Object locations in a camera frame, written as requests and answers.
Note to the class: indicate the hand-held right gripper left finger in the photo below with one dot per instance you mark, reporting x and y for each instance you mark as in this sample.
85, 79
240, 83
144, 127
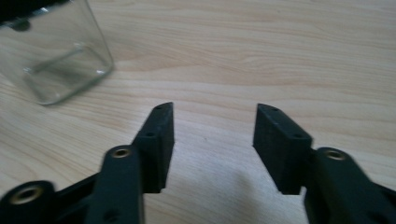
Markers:
155, 149

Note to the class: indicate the clear square glass jar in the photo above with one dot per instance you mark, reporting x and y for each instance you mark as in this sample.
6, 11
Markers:
56, 53

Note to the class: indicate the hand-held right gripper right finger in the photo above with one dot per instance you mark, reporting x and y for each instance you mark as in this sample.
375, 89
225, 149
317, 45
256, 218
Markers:
286, 155

